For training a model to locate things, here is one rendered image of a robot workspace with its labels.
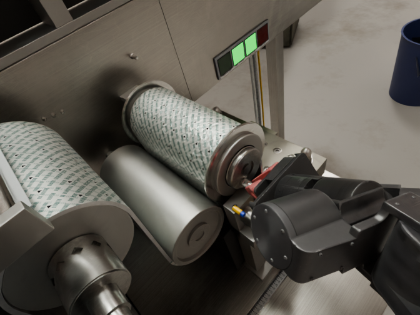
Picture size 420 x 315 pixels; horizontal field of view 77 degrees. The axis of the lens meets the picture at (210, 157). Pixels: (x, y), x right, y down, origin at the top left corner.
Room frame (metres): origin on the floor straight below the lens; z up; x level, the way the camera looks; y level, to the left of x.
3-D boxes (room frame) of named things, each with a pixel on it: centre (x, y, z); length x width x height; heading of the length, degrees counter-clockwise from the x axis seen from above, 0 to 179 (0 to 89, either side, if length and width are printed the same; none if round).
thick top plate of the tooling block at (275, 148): (0.51, -0.11, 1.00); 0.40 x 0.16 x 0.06; 31
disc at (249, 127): (0.28, -0.04, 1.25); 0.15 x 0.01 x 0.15; 121
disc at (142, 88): (0.50, 0.09, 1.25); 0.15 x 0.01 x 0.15; 121
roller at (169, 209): (0.33, 0.13, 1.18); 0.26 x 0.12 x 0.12; 31
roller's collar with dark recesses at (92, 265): (0.13, 0.16, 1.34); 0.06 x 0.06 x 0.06; 31
